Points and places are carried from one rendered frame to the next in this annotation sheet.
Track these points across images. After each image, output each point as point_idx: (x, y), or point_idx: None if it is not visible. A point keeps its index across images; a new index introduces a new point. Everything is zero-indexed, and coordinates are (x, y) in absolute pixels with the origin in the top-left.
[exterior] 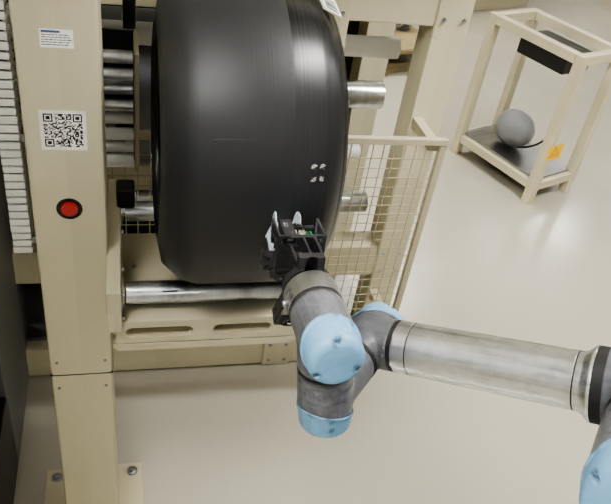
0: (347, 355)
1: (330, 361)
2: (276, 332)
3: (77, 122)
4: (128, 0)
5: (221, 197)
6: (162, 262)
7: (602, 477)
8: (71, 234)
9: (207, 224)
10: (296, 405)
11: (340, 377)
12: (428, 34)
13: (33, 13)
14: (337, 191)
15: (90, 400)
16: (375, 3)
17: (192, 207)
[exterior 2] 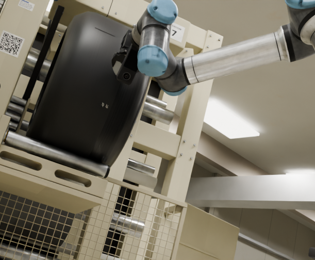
0: (170, 4)
1: (163, 3)
2: (93, 191)
3: (18, 42)
4: (31, 84)
5: (93, 49)
6: (38, 116)
7: None
8: None
9: (82, 60)
10: (138, 51)
11: (167, 14)
12: (173, 163)
13: None
14: (146, 77)
15: None
16: (147, 136)
17: (77, 50)
